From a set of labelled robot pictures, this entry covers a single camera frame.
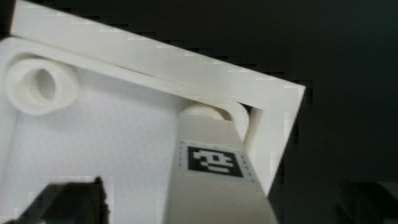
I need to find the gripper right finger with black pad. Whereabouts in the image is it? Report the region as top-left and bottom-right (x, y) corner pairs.
(333, 180), (398, 224)

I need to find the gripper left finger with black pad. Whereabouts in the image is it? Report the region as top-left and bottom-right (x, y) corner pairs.
(15, 177), (109, 224)

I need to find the white desk tabletop tray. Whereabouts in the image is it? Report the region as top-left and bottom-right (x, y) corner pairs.
(0, 0), (305, 224)

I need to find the white desk leg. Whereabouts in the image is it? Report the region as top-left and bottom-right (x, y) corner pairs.
(161, 104), (278, 224)

